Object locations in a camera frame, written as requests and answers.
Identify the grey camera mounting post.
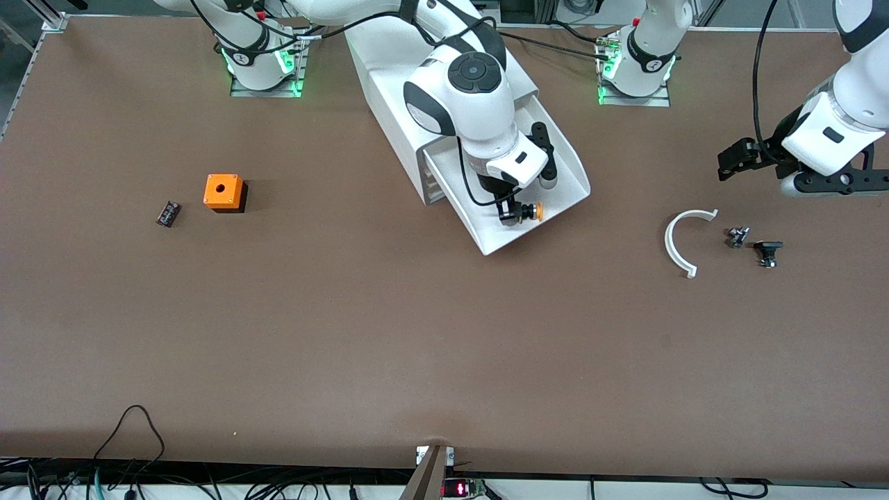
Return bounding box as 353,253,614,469
399,444,456,500

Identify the white drawer cabinet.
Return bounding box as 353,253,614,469
343,14,540,206

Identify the circuit board with red light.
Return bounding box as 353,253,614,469
441,478,488,499

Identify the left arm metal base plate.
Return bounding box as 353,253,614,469
597,40,672,108

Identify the black cable below table edge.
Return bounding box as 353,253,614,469
697,477,770,499

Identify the black looped cable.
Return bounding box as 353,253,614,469
92,405,166,465

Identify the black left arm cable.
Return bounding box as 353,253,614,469
752,0,780,152

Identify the white curved plastic arc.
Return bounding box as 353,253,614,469
664,208,720,279

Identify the white drawer with button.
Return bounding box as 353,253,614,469
422,94,592,257

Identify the black cable to arm base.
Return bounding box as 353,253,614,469
497,29,615,63

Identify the orange box with hole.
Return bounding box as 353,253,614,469
203,174,249,214

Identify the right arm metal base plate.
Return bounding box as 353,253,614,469
230,17,310,99

